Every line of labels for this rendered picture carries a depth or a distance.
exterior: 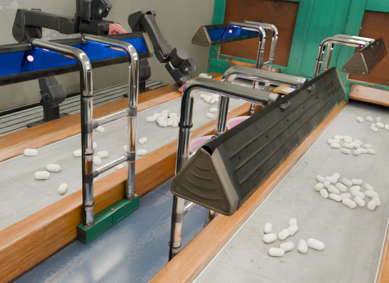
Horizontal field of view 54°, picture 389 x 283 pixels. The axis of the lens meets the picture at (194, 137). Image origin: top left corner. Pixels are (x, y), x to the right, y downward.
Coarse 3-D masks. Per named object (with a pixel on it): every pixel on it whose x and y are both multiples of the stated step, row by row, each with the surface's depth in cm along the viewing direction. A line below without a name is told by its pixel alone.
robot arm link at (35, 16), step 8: (16, 16) 144; (24, 16) 144; (32, 16) 143; (40, 16) 141; (48, 16) 139; (56, 16) 137; (64, 16) 138; (72, 16) 140; (16, 24) 146; (24, 24) 145; (32, 24) 144; (40, 24) 143; (48, 24) 140; (56, 24) 137; (16, 32) 147; (24, 32) 146; (64, 32) 137; (16, 40) 148
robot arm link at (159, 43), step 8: (136, 16) 190; (144, 16) 187; (152, 16) 190; (136, 24) 192; (144, 24) 189; (152, 24) 187; (152, 32) 187; (160, 32) 188; (152, 40) 188; (160, 40) 186; (160, 48) 183; (168, 48) 186
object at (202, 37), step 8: (216, 24) 153; (224, 24) 157; (200, 32) 144; (208, 32) 145; (216, 32) 151; (224, 32) 156; (232, 32) 162; (240, 32) 168; (248, 32) 175; (256, 32) 182; (192, 40) 147; (200, 40) 145; (208, 40) 144; (216, 40) 148; (224, 40) 154; (232, 40) 160; (240, 40) 167
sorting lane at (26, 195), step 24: (120, 120) 149; (144, 120) 151; (192, 120) 156; (72, 144) 125; (96, 144) 126; (120, 144) 128; (144, 144) 130; (0, 168) 106; (24, 168) 107; (72, 168) 110; (96, 168) 111; (0, 192) 95; (24, 192) 96; (48, 192) 97; (72, 192) 98; (0, 216) 86; (24, 216) 87
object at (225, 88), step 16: (192, 80) 64; (208, 80) 63; (224, 80) 78; (272, 80) 72; (288, 80) 71; (304, 80) 70; (192, 96) 65; (224, 96) 79; (240, 96) 59; (256, 96) 59; (272, 96) 58; (192, 112) 67; (224, 112) 80; (224, 128) 82; (176, 160) 71; (176, 208) 74; (176, 224) 75; (176, 240) 77
